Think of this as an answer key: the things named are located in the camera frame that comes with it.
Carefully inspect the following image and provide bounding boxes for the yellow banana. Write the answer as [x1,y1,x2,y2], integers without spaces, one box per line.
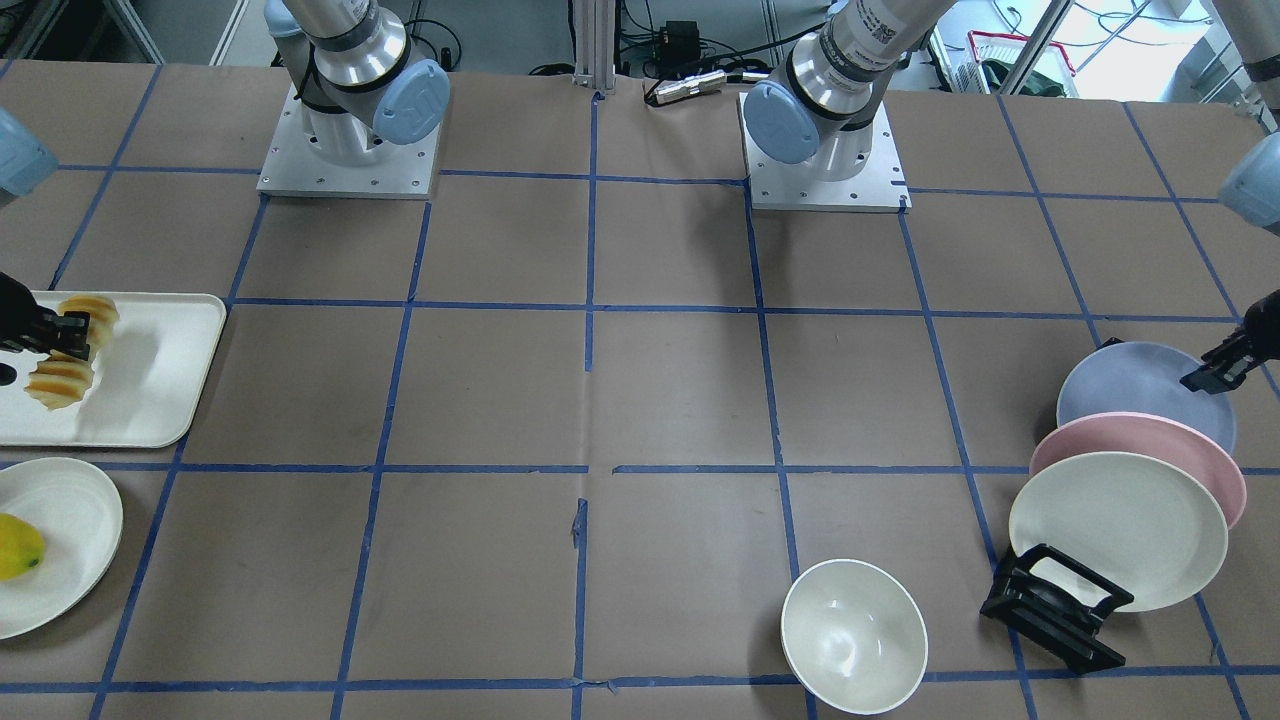
[1,512,46,582]

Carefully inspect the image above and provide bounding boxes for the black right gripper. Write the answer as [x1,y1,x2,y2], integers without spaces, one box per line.
[1,273,93,363]

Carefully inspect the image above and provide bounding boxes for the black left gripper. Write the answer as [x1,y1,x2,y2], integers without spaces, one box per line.
[1179,291,1279,395]

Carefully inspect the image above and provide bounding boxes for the silver cable connector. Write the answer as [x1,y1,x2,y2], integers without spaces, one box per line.
[643,70,728,108]

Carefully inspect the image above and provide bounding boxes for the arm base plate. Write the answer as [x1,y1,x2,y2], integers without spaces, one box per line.
[739,105,913,213]
[256,94,444,201]

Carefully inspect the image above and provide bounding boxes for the white round plate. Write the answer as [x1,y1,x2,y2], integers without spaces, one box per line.
[1,457,124,641]

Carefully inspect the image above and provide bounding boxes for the blue plate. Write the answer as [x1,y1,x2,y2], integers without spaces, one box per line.
[1055,341,1238,454]

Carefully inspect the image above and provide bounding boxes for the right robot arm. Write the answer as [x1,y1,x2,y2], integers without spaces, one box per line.
[1,1,451,359]

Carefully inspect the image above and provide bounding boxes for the cream tray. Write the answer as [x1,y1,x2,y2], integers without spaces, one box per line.
[1,292,227,448]

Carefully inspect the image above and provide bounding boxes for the yellow striped bread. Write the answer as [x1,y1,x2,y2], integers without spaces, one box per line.
[24,293,120,411]

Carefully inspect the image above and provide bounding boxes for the cream bowl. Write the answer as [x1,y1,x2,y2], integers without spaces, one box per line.
[780,559,931,716]

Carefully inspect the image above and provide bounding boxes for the black dish rack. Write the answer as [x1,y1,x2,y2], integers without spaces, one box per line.
[979,543,1135,675]

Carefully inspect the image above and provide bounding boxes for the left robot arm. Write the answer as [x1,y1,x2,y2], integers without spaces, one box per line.
[742,1,1279,395]

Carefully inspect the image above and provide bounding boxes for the cream plate in rack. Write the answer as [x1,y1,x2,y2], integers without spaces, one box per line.
[1007,451,1229,612]

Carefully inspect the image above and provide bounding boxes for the pink plate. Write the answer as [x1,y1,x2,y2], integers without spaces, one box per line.
[1029,413,1248,529]

